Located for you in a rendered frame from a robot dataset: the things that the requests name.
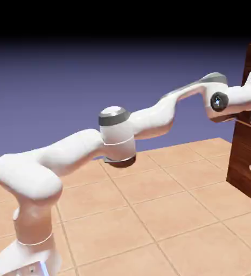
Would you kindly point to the dark wood cabinet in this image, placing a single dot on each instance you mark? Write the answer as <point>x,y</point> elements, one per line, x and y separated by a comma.
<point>241,155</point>

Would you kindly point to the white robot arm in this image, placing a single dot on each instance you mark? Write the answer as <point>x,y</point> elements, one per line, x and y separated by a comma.
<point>116,138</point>

